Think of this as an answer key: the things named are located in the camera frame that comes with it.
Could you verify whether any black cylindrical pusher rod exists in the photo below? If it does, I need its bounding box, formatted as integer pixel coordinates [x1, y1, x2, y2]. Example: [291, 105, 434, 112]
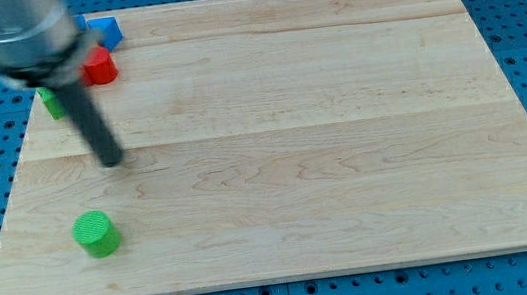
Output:
[52, 81, 123, 168]

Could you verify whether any green cylinder block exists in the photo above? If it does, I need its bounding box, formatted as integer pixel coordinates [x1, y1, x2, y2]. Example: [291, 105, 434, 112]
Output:
[72, 210, 122, 259]

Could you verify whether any green block behind arm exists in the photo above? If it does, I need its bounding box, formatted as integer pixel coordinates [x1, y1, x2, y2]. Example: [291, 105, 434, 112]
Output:
[36, 87, 66, 121]

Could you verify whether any blue block behind arm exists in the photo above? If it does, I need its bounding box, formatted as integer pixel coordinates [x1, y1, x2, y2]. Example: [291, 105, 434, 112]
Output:
[74, 15, 88, 32]

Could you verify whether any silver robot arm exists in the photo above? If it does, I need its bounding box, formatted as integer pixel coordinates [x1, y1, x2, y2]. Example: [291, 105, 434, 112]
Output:
[0, 0, 123, 168]

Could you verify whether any red cylinder block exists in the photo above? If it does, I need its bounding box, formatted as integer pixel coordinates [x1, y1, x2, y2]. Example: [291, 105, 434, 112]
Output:
[81, 46, 118, 87]

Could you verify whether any blue triangular block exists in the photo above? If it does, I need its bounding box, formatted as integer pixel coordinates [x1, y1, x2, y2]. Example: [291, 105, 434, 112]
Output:
[87, 16, 124, 51]

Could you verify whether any wooden board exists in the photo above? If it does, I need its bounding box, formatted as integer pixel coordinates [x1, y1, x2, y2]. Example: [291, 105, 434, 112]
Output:
[0, 0, 527, 295]

